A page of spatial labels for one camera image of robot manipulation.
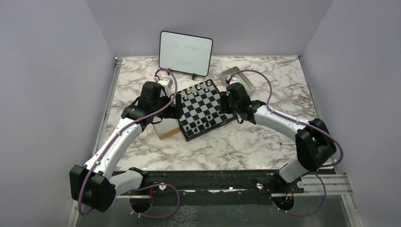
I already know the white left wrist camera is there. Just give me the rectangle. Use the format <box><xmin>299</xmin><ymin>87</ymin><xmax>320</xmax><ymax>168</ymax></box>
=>
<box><xmin>155</xmin><ymin>78</ymin><xmax>174</xmax><ymax>97</ymax></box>

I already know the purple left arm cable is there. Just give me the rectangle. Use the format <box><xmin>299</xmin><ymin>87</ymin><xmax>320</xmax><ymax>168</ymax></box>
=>
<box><xmin>78</xmin><ymin>68</ymin><xmax>181</xmax><ymax>219</ymax></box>

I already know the row of white chess pieces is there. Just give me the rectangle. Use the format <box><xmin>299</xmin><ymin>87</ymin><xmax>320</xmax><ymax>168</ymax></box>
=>
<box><xmin>179</xmin><ymin>79</ymin><xmax>220</xmax><ymax>102</ymax></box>

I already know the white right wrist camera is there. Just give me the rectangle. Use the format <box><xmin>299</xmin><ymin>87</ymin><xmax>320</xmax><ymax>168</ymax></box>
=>
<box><xmin>227</xmin><ymin>77</ymin><xmax>241</xmax><ymax>85</ymax></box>

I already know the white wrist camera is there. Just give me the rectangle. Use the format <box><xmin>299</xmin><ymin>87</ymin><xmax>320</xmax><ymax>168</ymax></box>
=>
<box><xmin>227</xmin><ymin>77</ymin><xmax>241</xmax><ymax>85</ymax></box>
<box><xmin>155</xmin><ymin>78</ymin><xmax>174</xmax><ymax>97</ymax></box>

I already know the gold metal tin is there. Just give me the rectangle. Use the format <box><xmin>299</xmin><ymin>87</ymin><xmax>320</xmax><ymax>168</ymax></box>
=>
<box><xmin>152</xmin><ymin>119</ymin><xmax>180</xmax><ymax>140</ymax></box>

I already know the small whiteboard on stand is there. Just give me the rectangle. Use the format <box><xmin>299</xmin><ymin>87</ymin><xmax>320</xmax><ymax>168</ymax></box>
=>
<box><xmin>158</xmin><ymin>31</ymin><xmax>213</xmax><ymax>77</ymax></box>

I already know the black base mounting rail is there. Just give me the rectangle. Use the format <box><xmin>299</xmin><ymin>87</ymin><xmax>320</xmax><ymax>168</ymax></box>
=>
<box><xmin>113</xmin><ymin>169</ymin><xmax>336</xmax><ymax>206</ymax></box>

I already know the silver pink metal tin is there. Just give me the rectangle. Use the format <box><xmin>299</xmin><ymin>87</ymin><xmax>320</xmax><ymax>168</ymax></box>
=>
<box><xmin>219</xmin><ymin>66</ymin><xmax>255</xmax><ymax>96</ymax></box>

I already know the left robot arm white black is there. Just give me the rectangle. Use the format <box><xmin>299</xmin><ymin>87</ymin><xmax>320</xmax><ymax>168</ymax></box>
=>
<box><xmin>69</xmin><ymin>81</ymin><xmax>183</xmax><ymax>216</ymax></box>

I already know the black white chessboard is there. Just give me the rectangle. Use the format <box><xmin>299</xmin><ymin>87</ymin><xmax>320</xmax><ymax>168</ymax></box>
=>
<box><xmin>178</xmin><ymin>86</ymin><xmax>235</xmax><ymax>141</ymax></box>

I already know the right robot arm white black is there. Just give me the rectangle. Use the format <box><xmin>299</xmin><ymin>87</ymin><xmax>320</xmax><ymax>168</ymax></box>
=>
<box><xmin>221</xmin><ymin>82</ymin><xmax>337</xmax><ymax>192</ymax></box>

